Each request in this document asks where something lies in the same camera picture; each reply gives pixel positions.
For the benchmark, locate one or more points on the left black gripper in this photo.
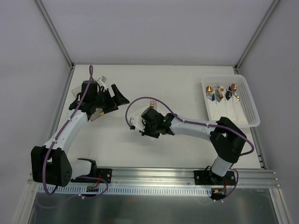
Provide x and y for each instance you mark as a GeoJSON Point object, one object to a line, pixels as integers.
{"type": "Point", "coordinates": [110, 100]}

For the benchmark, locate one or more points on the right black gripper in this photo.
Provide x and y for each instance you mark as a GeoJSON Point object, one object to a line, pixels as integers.
{"type": "Point", "coordinates": [148, 127]}

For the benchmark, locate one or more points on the gold fork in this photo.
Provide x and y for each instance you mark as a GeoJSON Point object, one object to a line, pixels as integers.
{"type": "Point", "coordinates": [152, 104]}

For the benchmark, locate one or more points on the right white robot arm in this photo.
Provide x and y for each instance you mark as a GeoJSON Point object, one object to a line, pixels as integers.
{"type": "Point", "coordinates": [227, 139]}

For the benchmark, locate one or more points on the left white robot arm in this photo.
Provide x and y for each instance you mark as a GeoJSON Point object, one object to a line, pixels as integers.
{"type": "Point", "coordinates": [50, 164]}

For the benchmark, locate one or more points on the transparent brown plastic tray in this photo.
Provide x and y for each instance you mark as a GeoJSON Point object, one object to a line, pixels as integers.
{"type": "Point", "coordinates": [98, 111]}

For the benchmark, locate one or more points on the white plastic basket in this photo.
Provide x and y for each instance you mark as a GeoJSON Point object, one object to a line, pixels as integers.
{"type": "Point", "coordinates": [243, 91]}

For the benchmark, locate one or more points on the aluminium front rail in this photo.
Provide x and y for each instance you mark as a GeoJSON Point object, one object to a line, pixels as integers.
{"type": "Point", "coordinates": [183, 177]}

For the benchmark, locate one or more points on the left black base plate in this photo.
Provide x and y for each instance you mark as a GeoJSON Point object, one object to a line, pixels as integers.
{"type": "Point", "coordinates": [102, 173]}

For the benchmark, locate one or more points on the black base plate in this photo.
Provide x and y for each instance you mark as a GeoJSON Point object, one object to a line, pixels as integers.
{"type": "Point", "coordinates": [206, 177]}
{"type": "Point", "coordinates": [102, 173]}

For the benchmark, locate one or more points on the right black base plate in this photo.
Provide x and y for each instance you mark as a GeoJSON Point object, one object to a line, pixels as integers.
{"type": "Point", "coordinates": [206, 177]}

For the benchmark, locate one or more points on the left aluminium frame post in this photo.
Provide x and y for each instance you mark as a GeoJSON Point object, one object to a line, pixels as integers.
{"type": "Point", "coordinates": [42, 9]}

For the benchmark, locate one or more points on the aluminium frame post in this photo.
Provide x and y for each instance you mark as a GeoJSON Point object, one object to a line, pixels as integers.
{"type": "Point", "coordinates": [268, 14]}
{"type": "Point", "coordinates": [42, 9]}

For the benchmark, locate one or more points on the white slotted cable duct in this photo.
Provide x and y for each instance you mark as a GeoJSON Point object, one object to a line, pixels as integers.
{"type": "Point", "coordinates": [135, 190]}

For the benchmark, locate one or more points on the right aluminium frame post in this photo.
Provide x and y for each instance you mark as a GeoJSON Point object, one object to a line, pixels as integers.
{"type": "Point", "coordinates": [268, 14]}

